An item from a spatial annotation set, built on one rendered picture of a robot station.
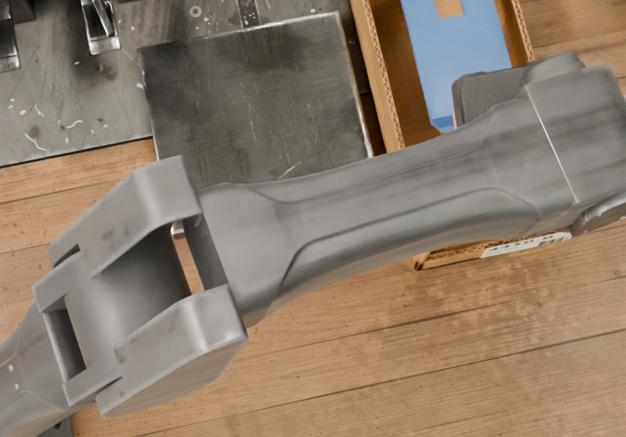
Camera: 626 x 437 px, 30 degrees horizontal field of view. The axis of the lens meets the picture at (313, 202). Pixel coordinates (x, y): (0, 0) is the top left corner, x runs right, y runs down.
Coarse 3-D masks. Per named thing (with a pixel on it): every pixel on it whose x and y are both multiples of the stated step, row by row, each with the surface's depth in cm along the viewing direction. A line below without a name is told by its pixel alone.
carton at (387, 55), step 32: (352, 0) 97; (384, 0) 98; (448, 0) 99; (512, 0) 92; (384, 32) 98; (512, 32) 93; (384, 64) 90; (512, 64) 95; (384, 96) 90; (416, 96) 96; (384, 128) 94; (416, 128) 96; (416, 256) 90; (448, 256) 90; (480, 256) 93
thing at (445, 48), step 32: (416, 0) 89; (480, 0) 89; (416, 32) 89; (448, 32) 89; (480, 32) 89; (416, 64) 88; (448, 64) 88; (480, 64) 88; (448, 96) 88; (448, 128) 84
